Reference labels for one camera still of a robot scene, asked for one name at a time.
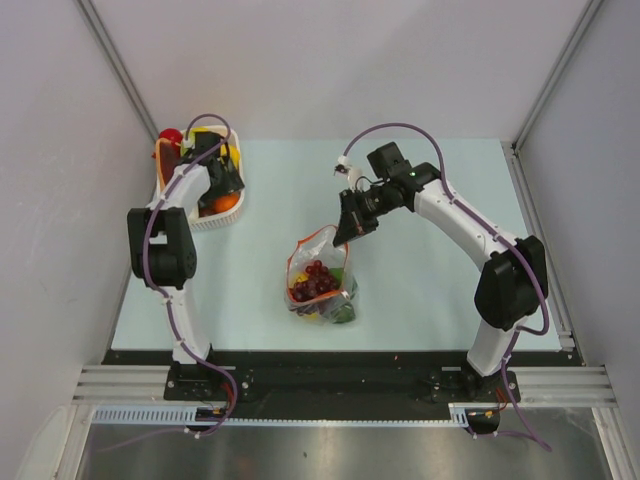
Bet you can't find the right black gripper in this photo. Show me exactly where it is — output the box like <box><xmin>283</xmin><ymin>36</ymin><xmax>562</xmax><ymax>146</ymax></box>
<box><xmin>334</xmin><ymin>181</ymin><xmax>402</xmax><ymax>247</ymax></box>

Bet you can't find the orange fruit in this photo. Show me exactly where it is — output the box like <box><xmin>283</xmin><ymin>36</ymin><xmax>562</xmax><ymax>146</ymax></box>
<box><xmin>213</xmin><ymin>194</ymin><xmax>239</xmax><ymax>213</ymax></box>

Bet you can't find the dark grape bunch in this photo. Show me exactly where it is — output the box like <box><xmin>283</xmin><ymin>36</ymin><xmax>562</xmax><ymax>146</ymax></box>
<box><xmin>288</xmin><ymin>260</ymin><xmax>341</xmax><ymax>316</ymax></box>

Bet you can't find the clear orange zip bag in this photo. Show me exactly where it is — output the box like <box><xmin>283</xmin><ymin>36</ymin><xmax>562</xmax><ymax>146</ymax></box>
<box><xmin>284</xmin><ymin>225</ymin><xmax>359</xmax><ymax>325</ymax></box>

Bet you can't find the yellow bell pepper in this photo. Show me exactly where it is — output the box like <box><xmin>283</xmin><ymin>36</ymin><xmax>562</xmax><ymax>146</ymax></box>
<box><xmin>291</xmin><ymin>272</ymin><xmax>318</xmax><ymax>320</ymax></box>

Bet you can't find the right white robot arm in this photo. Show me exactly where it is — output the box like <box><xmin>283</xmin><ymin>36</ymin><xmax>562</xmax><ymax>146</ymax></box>
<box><xmin>333</xmin><ymin>142</ymin><xmax>548</xmax><ymax>401</ymax></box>

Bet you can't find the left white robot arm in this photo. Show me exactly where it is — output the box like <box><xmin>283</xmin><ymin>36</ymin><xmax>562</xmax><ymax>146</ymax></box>
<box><xmin>127</xmin><ymin>125</ymin><xmax>245</xmax><ymax>365</ymax></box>

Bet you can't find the yellow banana bunch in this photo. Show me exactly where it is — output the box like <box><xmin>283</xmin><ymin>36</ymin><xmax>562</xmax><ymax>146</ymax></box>
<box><xmin>221</xmin><ymin>143</ymin><xmax>241</xmax><ymax>169</ymax></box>

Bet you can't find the white plastic basket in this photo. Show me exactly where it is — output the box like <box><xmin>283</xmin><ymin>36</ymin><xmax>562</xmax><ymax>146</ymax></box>
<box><xmin>154</xmin><ymin>130</ymin><xmax>245</xmax><ymax>231</ymax></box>

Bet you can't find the orange sliced papaya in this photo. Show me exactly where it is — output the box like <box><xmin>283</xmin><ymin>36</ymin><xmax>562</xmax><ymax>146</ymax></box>
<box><xmin>153</xmin><ymin>138</ymin><xmax>181</xmax><ymax>189</ymax></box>

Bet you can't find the red bell pepper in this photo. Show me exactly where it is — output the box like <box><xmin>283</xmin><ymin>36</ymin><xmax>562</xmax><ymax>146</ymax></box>
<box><xmin>158</xmin><ymin>128</ymin><xmax>183</xmax><ymax>145</ymax></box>

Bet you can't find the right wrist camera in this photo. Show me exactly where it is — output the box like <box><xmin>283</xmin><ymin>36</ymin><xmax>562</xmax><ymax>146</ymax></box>
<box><xmin>334</xmin><ymin>155</ymin><xmax>363</xmax><ymax>191</ymax></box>

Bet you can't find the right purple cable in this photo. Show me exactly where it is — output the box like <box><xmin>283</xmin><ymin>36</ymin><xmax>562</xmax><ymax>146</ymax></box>
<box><xmin>343</xmin><ymin>122</ymin><xmax>554</xmax><ymax>452</ymax></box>

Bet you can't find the purple cable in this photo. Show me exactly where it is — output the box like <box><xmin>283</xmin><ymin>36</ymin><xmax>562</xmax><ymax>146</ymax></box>
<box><xmin>343</xmin><ymin>122</ymin><xmax>554</xmax><ymax>452</ymax></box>
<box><xmin>94</xmin><ymin>113</ymin><xmax>239</xmax><ymax>451</ymax></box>

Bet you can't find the right aluminium post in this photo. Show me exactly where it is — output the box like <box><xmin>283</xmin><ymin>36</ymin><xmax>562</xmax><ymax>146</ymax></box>
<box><xmin>512</xmin><ymin>0</ymin><xmax>606</xmax><ymax>149</ymax></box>

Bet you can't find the aluminium post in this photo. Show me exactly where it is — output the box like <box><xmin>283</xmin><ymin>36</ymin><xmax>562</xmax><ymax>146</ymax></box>
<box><xmin>73</xmin><ymin>0</ymin><xmax>159</xmax><ymax>141</ymax></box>
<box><xmin>512</xmin><ymin>0</ymin><xmax>606</xmax><ymax>149</ymax></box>

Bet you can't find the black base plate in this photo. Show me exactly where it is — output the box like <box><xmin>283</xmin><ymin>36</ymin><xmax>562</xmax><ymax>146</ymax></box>
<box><xmin>102</xmin><ymin>350</ymin><xmax>582</xmax><ymax>419</ymax></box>

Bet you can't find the left aluminium post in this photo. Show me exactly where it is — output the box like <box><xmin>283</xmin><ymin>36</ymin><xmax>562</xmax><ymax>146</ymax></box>
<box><xmin>73</xmin><ymin>0</ymin><xmax>159</xmax><ymax>141</ymax></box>

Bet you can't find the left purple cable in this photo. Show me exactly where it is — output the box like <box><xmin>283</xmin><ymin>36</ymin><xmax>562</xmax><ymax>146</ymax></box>
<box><xmin>94</xmin><ymin>113</ymin><xmax>239</xmax><ymax>451</ymax></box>

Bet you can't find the aluminium front rail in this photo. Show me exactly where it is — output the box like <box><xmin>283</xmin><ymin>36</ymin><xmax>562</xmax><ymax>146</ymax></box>
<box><xmin>73</xmin><ymin>365</ymin><xmax>618</xmax><ymax>408</ymax></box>

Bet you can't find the white cable duct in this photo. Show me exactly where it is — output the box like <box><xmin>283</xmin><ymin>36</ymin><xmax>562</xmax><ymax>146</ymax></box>
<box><xmin>92</xmin><ymin>405</ymin><xmax>468</xmax><ymax>428</ymax></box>

